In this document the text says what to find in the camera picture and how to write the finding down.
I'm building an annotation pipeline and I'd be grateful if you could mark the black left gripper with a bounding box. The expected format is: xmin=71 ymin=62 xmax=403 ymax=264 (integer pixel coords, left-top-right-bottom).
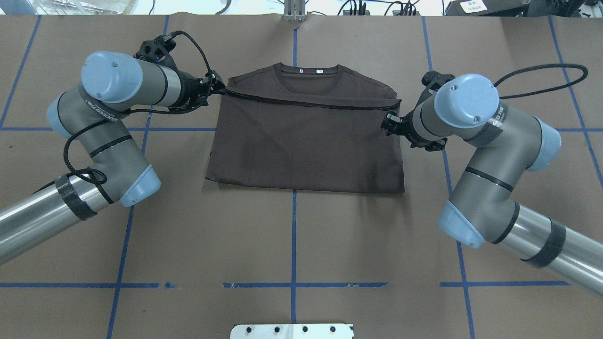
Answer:
xmin=178 ymin=71 xmax=212 ymax=110

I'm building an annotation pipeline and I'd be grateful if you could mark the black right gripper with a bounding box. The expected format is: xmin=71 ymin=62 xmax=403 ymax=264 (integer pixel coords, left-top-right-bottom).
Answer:
xmin=381 ymin=111 xmax=427 ymax=147

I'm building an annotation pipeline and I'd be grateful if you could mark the dark brown t-shirt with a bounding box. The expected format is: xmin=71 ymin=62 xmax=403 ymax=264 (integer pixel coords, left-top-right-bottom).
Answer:
xmin=205 ymin=64 xmax=405 ymax=194

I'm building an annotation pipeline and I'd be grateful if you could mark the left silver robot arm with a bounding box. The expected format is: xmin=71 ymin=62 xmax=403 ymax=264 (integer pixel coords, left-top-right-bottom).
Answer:
xmin=1 ymin=51 xmax=224 ymax=263

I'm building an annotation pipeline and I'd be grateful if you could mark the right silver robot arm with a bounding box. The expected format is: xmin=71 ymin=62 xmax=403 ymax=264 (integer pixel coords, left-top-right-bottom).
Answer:
xmin=381 ymin=71 xmax=603 ymax=296

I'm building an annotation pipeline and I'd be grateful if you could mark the black box with label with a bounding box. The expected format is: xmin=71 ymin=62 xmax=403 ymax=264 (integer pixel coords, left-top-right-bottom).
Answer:
xmin=444 ymin=0 xmax=530 ymax=17

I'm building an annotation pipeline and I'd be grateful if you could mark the clear plastic bag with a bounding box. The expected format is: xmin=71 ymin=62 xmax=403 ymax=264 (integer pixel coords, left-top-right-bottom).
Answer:
xmin=28 ymin=0 xmax=137 ymax=15

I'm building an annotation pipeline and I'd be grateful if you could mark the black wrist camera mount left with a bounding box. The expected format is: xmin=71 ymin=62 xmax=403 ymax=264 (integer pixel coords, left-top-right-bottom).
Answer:
xmin=133 ymin=36 xmax=179 ymax=71

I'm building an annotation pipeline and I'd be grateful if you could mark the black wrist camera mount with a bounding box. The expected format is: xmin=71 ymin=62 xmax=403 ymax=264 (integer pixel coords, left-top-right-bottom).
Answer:
xmin=421 ymin=71 xmax=456 ymax=91
xmin=133 ymin=36 xmax=179 ymax=71

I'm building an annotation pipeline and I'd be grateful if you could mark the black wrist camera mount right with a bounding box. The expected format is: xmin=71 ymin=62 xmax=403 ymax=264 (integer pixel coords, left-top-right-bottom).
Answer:
xmin=421 ymin=71 xmax=456 ymax=91

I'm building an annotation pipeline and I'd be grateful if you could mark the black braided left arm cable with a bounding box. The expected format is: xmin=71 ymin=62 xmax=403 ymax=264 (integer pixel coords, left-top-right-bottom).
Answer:
xmin=64 ymin=31 xmax=215 ymax=205

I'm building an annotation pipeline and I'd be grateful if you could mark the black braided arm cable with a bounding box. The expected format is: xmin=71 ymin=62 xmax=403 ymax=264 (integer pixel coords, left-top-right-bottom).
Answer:
xmin=492 ymin=64 xmax=588 ymax=100
xmin=64 ymin=31 xmax=215 ymax=205

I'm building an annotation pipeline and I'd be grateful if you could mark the aluminium frame post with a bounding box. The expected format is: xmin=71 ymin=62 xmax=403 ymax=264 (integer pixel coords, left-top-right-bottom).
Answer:
xmin=281 ymin=0 xmax=307 ymax=22

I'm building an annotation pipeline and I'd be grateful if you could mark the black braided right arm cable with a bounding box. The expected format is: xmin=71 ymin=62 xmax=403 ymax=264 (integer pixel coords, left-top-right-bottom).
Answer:
xmin=492 ymin=64 xmax=588 ymax=100

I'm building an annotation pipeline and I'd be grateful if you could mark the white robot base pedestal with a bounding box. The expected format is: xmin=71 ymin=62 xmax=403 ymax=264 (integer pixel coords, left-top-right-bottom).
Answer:
xmin=230 ymin=323 xmax=355 ymax=339

